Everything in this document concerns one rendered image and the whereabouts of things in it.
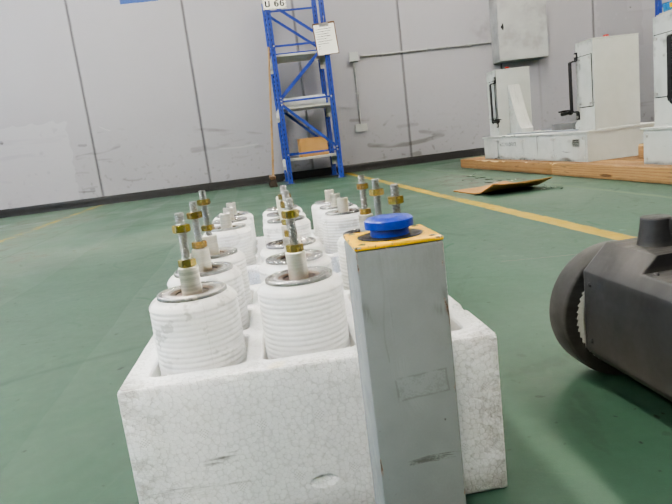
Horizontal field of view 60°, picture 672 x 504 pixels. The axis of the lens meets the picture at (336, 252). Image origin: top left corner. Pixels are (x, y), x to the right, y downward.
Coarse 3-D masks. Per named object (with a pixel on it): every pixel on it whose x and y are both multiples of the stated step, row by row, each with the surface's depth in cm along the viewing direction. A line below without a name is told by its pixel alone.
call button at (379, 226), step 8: (376, 216) 49; (384, 216) 48; (392, 216) 48; (400, 216) 47; (408, 216) 47; (368, 224) 47; (376, 224) 46; (384, 224) 46; (392, 224) 46; (400, 224) 46; (408, 224) 47; (376, 232) 47; (384, 232) 47; (392, 232) 47; (400, 232) 47; (408, 232) 48
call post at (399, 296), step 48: (384, 288) 45; (432, 288) 46; (384, 336) 46; (432, 336) 47; (384, 384) 47; (432, 384) 47; (384, 432) 47; (432, 432) 48; (384, 480) 48; (432, 480) 49
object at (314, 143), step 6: (306, 138) 638; (312, 138) 639; (318, 138) 640; (324, 138) 642; (300, 144) 638; (306, 144) 638; (312, 144) 639; (318, 144) 640; (324, 144) 642; (300, 150) 642; (306, 150) 639; (312, 150) 640; (300, 156) 652; (306, 156) 641
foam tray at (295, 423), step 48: (480, 336) 61; (144, 384) 59; (192, 384) 58; (240, 384) 59; (288, 384) 60; (336, 384) 60; (480, 384) 62; (144, 432) 59; (192, 432) 59; (240, 432) 60; (288, 432) 60; (336, 432) 61; (480, 432) 63; (144, 480) 60; (192, 480) 60; (240, 480) 61; (288, 480) 61; (336, 480) 62; (480, 480) 64
